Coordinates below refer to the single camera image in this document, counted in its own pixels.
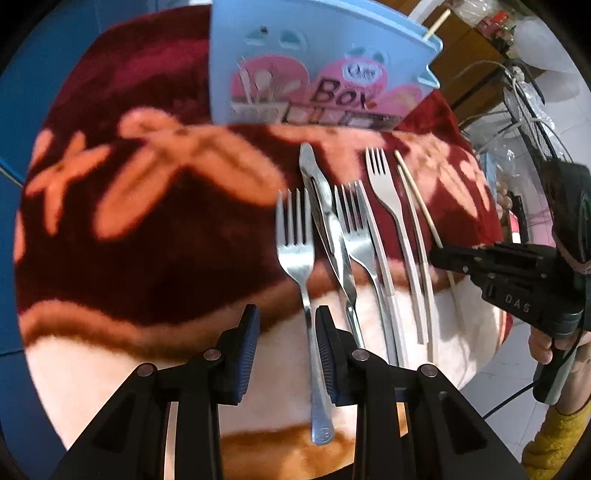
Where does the person's right forearm yellow sleeve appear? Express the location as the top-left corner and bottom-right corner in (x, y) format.
(522, 342), (591, 480)

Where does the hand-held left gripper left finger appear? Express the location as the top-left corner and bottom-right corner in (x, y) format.
(51, 304), (262, 480)

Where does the red floral blanket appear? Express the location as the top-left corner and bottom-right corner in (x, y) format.
(14, 4), (513, 480)

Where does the white plastic fork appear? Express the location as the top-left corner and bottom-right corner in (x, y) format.
(365, 147), (430, 346)

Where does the white power cable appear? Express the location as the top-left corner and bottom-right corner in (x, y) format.
(478, 65), (525, 155)

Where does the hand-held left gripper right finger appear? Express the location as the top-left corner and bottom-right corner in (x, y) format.
(314, 305), (529, 480)

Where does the steel knife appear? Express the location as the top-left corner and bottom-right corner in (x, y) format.
(299, 142), (366, 349)

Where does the beige chopstick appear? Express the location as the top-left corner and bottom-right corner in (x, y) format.
(398, 164), (435, 363)

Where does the light blue utensil box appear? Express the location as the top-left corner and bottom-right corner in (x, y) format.
(209, 0), (441, 132)

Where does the white plastic bag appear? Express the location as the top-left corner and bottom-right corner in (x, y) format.
(510, 11), (591, 86)

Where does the clear plastic bag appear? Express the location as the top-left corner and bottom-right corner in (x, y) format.
(488, 133), (542, 186)

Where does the person's right hand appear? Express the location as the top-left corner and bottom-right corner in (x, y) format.
(527, 323), (556, 366)

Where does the steel fork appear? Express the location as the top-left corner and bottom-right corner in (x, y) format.
(276, 188), (335, 446)
(333, 181), (400, 367)

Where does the wooden chopstick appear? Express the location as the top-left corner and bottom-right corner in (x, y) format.
(394, 150), (467, 330)
(424, 9), (451, 40)

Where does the black wire rack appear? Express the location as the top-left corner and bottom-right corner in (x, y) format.
(502, 60), (573, 162)

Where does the metal chopsticks pair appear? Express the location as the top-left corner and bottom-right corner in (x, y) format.
(355, 181), (411, 369)

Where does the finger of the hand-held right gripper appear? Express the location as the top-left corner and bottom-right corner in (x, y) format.
(436, 261), (492, 284)
(431, 243), (504, 267)

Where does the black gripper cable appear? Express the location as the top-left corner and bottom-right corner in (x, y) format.
(482, 381), (539, 420)

